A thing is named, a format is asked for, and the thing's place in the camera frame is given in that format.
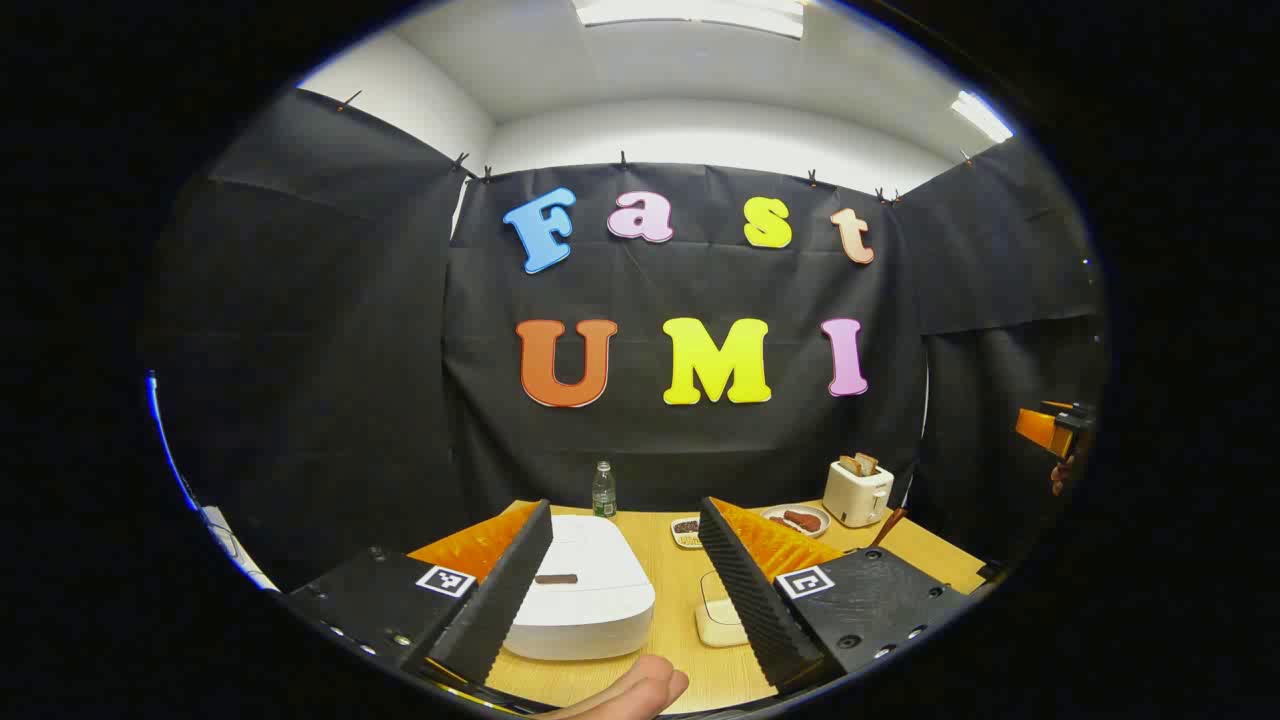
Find black backdrop cloth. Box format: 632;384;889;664
145;88;1106;591

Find clear box of rice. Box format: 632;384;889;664
695;570;751;648

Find white side desk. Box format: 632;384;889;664
200;505;281;593

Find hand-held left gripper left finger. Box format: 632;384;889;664
285;498;554;691

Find large ceiling light panel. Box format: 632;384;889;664
572;0;806;39

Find white round plate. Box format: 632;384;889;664
760;504;832;539

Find small ceiling light panel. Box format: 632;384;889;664
950;90;1016;144

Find white toaster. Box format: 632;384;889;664
823;460;895;529

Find white rice cooker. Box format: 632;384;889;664
500;514;657;662

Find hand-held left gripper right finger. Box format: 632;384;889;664
697;496;976;696

